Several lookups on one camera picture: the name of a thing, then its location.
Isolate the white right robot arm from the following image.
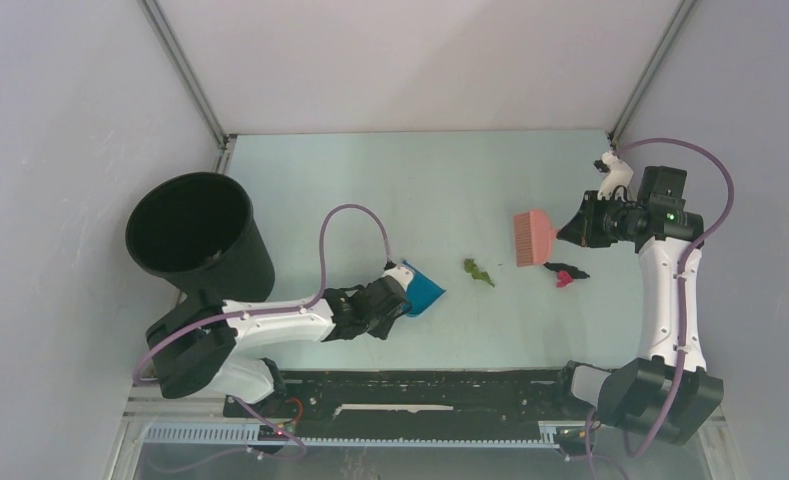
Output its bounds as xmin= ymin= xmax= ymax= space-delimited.
xmin=551 ymin=161 xmax=724 ymax=445

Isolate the green paper scrap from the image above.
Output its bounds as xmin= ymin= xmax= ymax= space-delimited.
xmin=463 ymin=258 xmax=495 ymax=287

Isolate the black paper scrap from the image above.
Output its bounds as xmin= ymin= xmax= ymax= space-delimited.
xmin=544 ymin=262 xmax=590 ymax=280

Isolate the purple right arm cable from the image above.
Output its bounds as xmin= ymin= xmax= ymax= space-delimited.
xmin=582 ymin=138 xmax=736 ymax=480

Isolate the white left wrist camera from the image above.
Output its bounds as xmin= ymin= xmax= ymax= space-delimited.
xmin=383 ymin=262 xmax=414 ymax=291

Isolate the pink paper scrap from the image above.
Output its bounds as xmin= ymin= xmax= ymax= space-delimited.
xmin=556 ymin=270 xmax=574 ymax=288

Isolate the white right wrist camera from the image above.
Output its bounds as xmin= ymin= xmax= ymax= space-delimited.
xmin=594 ymin=151 xmax=634 ymax=201

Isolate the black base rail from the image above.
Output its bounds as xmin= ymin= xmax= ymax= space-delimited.
xmin=223 ymin=369 xmax=591 ymax=443

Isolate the black plastic bin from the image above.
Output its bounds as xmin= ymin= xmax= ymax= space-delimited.
xmin=125 ymin=172 xmax=275 ymax=302

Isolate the pink hand brush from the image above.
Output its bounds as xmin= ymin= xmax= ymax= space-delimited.
xmin=513 ymin=209 xmax=558 ymax=267

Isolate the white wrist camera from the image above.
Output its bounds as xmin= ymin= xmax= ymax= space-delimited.
xmin=594 ymin=151 xmax=634 ymax=201
xmin=383 ymin=262 xmax=414 ymax=291

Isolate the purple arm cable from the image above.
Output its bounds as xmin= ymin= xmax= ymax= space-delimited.
xmin=132 ymin=203 xmax=395 ymax=462
xmin=582 ymin=138 xmax=736 ymax=480

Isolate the blue dustpan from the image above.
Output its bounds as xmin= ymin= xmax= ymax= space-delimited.
xmin=402 ymin=260 xmax=446 ymax=318

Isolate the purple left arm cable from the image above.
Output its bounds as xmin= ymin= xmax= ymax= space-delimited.
xmin=132 ymin=203 xmax=395 ymax=462

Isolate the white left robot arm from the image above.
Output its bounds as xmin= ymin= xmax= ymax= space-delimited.
xmin=146 ymin=264 xmax=416 ymax=417

